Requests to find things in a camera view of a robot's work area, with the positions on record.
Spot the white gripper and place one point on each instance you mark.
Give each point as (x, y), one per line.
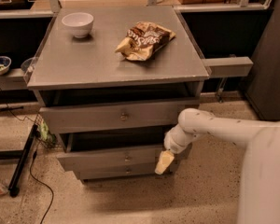
(172, 144)

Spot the grey drawer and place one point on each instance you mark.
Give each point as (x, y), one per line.
(120, 171)
(104, 151)
(101, 117)

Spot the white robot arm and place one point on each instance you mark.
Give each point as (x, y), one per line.
(259, 200)

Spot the grey bottom drawer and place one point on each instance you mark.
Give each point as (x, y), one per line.
(120, 171)

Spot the grey top drawer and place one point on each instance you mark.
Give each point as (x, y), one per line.
(101, 117)

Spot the grey drawer cabinet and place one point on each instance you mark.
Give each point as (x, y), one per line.
(88, 71)

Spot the grey side shelf bar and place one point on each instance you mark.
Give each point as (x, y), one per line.
(228, 67)

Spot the brown chip bag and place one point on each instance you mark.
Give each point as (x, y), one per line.
(143, 40)

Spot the black metal table leg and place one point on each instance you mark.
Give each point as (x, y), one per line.
(13, 185)

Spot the white ceramic bowl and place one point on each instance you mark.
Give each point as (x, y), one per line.
(78, 24)

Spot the clear plastic cup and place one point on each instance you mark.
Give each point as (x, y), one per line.
(29, 64)

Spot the grey left shelf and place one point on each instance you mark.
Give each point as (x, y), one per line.
(13, 80)

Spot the wire basket with green item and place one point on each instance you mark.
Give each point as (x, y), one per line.
(43, 134)

